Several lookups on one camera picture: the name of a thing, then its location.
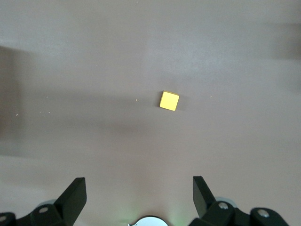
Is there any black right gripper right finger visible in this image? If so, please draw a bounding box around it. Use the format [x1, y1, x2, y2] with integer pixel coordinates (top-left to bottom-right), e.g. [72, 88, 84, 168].
[189, 176, 250, 226]

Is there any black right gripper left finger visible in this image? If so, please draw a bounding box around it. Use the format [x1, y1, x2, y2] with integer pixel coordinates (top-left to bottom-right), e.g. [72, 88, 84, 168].
[16, 178, 87, 226]

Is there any yellow block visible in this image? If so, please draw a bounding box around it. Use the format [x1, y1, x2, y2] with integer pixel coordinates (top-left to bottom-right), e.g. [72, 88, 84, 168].
[158, 90, 180, 112]

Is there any brown table cover sheet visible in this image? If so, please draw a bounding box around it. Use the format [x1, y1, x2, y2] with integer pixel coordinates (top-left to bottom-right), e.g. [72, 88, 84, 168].
[0, 0, 301, 226]

